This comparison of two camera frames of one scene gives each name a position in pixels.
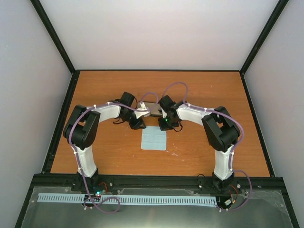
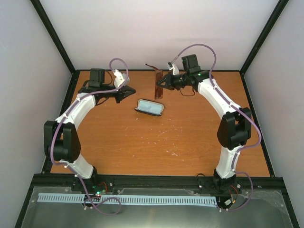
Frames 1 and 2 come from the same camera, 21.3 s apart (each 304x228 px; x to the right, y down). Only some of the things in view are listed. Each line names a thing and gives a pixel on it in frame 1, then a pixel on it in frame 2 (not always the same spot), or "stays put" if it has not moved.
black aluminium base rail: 157,184 stays put
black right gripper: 163,127 -> 168,84
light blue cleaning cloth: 153,138 -> 150,107
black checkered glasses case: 155,108 stays put
